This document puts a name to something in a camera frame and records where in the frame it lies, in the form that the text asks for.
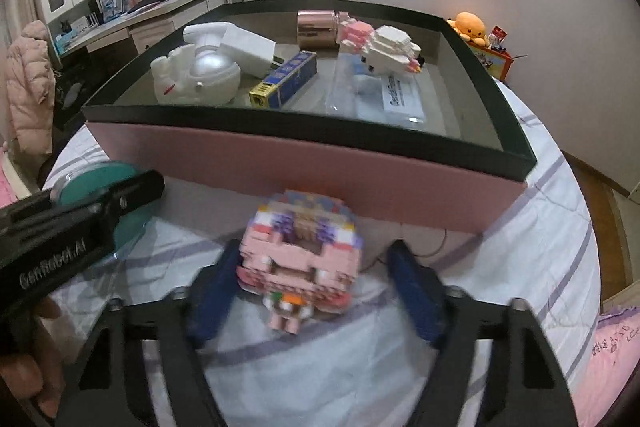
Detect blue and yellow small carton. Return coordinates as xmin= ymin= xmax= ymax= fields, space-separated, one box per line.
xmin=249 ymin=51 xmax=318 ymax=109

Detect rose gold round tin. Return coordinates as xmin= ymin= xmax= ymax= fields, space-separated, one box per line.
xmin=296 ymin=9 xmax=341 ymax=50

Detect pink brick block house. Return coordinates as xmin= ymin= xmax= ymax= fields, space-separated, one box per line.
xmin=237 ymin=189 xmax=362 ymax=335

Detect pink box with dark rim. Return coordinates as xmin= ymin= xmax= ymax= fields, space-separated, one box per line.
xmin=81 ymin=0 xmax=538 ymax=235

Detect white charger plug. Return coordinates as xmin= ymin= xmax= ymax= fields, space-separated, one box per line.
xmin=220 ymin=28 xmax=277 ymax=76

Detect black office chair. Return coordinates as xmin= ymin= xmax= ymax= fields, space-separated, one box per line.
xmin=50 ymin=52 xmax=131 ymax=132

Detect cream curtain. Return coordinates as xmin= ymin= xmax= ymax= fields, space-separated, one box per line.
xmin=0 ymin=0 xmax=36 ymax=142

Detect white and pink block figure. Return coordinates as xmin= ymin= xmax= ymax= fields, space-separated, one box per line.
xmin=360 ymin=25 xmax=425 ymax=74

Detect white desk with drawers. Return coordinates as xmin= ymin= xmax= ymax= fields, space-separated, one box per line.
xmin=50 ymin=0 xmax=241 ymax=58

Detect small items in storage box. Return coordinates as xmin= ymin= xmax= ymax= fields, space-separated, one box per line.
xmin=487 ymin=24 xmax=528 ymax=60

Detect person's left hand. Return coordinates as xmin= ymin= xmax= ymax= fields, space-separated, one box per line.
xmin=0 ymin=297 xmax=66 ymax=418

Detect clear plastic case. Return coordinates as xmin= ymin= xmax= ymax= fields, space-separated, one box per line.
xmin=325 ymin=54 xmax=431 ymax=125

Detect red printed storage box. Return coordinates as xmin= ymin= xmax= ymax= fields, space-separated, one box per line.
xmin=467 ymin=39 xmax=513 ymax=82

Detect small pink block figure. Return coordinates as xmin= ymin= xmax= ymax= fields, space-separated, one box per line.
xmin=337 ymin=18 xmax=378 ymax=52

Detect pink cloth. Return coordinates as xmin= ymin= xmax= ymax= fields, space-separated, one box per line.
xmin=0 ymin=142 xmax=26 ymax=210

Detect orange octopus plush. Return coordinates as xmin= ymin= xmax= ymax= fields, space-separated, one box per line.
xmin=446 ymin=11 xmax=491 ymax=48

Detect teal round container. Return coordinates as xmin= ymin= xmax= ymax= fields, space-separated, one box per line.
xmin=52 ymin=161 xmax=151 ymax=253

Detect white astronaut figurine silver visor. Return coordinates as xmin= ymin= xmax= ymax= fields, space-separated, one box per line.
xmin=151 ymin=42 xmax=242 ymax=106

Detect pink puffer jacket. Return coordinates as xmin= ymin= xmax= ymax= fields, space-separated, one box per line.
xmin=5 ymin=19 xmax=57 ymax=155

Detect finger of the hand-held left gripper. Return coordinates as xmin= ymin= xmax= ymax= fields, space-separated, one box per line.
xmin=102 ymin=170 xmax=166 ymax=228

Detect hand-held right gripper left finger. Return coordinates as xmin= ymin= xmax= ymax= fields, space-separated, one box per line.
xmin=52 ymin=239 xmax=246 ymax=427

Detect pink quilt with writing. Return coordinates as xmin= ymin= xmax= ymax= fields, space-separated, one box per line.
xmin=582 ymin=307 xmax=640 ymax=427

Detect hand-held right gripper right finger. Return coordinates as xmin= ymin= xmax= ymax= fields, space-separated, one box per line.
xmin=385 ymin=239 xmax=576 ymax=427

